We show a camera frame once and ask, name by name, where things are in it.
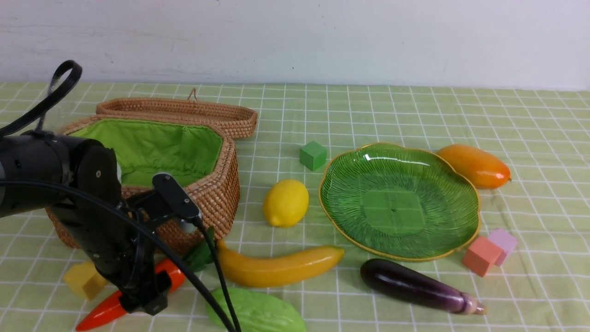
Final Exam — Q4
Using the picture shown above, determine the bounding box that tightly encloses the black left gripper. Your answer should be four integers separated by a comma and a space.
46, 189, 172, 317

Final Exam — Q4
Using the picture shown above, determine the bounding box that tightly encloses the orange plastic carrot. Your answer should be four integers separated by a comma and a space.
76, 240, 213, 332

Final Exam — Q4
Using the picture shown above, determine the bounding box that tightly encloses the yellow plastic banana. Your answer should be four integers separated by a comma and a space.
217, 240, 345, 288

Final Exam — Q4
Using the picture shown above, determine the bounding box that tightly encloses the green plastic bitter gourd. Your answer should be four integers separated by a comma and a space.
228, 287, 307, 332

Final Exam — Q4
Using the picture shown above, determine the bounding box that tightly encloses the yellow plastic lemon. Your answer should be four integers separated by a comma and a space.
263, 179, 309, 228

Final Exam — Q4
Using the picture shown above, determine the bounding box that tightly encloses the purple plastic eggplant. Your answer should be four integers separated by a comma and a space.
360, 258, 487, 315

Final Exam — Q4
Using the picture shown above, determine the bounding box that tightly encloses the orange plastic mango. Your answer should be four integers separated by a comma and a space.
437, 144, 512, 190

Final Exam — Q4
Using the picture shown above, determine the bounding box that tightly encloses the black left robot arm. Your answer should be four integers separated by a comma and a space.
1, 132, 171, 315

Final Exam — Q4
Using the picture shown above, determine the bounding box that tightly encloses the yellow wooden block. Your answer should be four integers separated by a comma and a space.
63, 262, 108, 301

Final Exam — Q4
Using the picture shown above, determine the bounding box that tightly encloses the brown woven wicker basket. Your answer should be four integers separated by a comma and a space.
63, 115, 240, 239

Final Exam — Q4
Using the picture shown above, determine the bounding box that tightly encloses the woven wicker basket lid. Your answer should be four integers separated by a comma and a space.
95, 89, 259, 139

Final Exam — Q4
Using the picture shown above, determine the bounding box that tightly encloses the green wooden cube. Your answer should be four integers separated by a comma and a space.
299, 141, 327, 172

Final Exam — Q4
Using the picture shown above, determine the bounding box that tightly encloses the green checkered tablecloth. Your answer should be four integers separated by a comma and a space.
0, 82, 590, 332

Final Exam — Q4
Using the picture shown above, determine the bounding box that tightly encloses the green glass leaf plate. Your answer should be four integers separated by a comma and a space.
318, 142, 481, 262

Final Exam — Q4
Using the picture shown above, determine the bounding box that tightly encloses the orange-pink wooden cube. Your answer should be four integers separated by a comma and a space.
461, 236, 503, 278

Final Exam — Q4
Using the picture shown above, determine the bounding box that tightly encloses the lilac wooden cube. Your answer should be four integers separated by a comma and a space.
488, 228, 518, 267

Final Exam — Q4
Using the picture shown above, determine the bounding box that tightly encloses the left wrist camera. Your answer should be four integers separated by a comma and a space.
152, 172, 204, 233

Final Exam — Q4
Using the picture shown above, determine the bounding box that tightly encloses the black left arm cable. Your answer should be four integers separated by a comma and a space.
0, 60, 243, 332

